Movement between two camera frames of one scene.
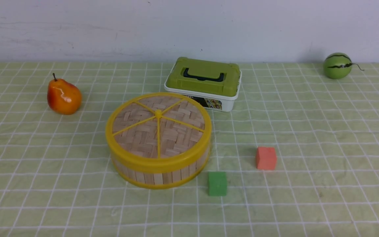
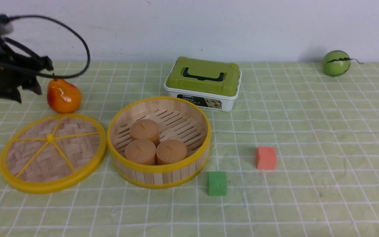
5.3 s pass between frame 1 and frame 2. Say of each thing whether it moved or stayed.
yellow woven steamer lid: moved
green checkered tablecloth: stayed
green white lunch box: stayed
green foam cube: stayed
